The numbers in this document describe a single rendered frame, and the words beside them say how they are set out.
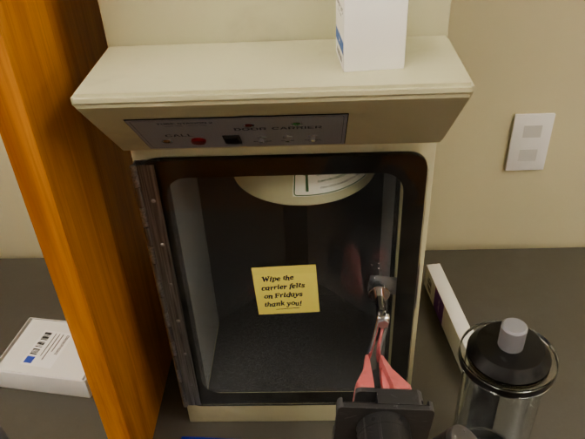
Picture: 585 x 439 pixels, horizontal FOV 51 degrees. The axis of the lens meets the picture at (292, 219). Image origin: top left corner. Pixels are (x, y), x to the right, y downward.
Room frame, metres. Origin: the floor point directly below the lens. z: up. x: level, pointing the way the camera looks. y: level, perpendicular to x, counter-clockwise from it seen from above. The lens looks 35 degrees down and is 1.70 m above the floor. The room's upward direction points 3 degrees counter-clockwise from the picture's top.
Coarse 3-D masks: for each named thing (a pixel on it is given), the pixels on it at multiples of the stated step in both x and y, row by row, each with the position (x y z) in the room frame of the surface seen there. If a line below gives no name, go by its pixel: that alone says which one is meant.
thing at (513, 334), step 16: (512, 320) 0.48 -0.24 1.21; (480, 336) 0.49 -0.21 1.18; (496, 336) 0.49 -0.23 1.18; (512, 336) 0.46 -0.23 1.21; (528, 336) 0.49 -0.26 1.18; (480, 352) 0.47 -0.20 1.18; (496, 352) 0.47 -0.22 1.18; (512, 352) 0.46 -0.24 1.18; (528, 352) 0.46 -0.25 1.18; (544, 352) 0.46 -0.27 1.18; (480, 368) 0.45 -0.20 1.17; (496, 368) 0.44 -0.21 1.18; (512, 368) 0.44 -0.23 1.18; (528, 368) 0.44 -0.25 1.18; (544, 368) 0.44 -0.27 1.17
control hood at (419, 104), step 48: (144, 48) 0.56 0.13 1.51; (192, 48) 0.55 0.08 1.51; (240, 48) 0.55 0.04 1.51; (288, 48) 0.54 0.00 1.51; (432, 48) 0.52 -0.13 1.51; (96, 96) 0.46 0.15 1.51; (144, 96) 0.46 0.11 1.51; (192, 96) 0.45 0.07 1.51; (240, 96) 0.45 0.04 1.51; (288, 96) 0.45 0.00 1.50; (336, 96) 0.45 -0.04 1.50; (384, 96) 0.45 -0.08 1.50; (432, 96) 0.45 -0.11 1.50; (144, 144) 0.53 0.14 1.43; (336, 144) 0.53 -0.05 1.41
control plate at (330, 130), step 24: (144, 120) 0.48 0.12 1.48; (168, 120) 0.48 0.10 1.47; (192, 120) 0.48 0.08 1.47; (216, 120) 0.48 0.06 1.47; (240, 120) 0.48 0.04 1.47; (264, 120) 0.48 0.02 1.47; (288, 120) 0.48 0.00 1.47; (312, 120) 0.48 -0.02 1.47; (336, 120) 0.48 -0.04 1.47; (168, 144) 0.53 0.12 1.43; (192, 144) 0.53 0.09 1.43; (216, 144) 0.53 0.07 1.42; (240, 144) 0.53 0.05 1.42; (264, 144) 0.53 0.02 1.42; (288, 144) 0.53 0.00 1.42; (312, 144) 0.53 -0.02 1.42
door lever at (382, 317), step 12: (372, 288) 0.55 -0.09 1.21; (384, 288) 0.55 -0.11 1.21; (372, 300) 0.55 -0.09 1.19; (384, 300) 0.53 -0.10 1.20; (384, 312) 0.51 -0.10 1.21; (384, 324) 0.50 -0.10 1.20; (372, 336) 0.50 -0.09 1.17; (384, 336) 0.50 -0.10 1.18; (372, 348) 0.50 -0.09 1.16; (372, 360) 0.50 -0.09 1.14
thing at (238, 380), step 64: (192, 192) 0.56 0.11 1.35; (256, 192) 0.56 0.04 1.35; (320, 192) 0.55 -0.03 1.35; (384, 192) 0.55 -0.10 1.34; (192, 256) 0.56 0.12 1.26; (256, 256) 0.56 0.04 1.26; (320, 256) 0.55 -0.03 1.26; (384, 256) 0.55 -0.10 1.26; (192, 320) 0.56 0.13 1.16; (256, 320) 0.56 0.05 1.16; (320, 320) 0.55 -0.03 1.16; (256, 384) 0.56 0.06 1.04; (320, 384) 0.55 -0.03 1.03
